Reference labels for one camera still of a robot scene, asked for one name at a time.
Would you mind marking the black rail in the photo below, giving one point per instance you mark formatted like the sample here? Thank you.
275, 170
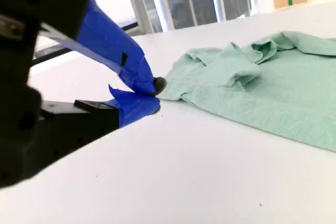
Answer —
130, 26

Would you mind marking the mint green t-shirt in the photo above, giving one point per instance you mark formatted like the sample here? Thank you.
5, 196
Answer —
275, 98

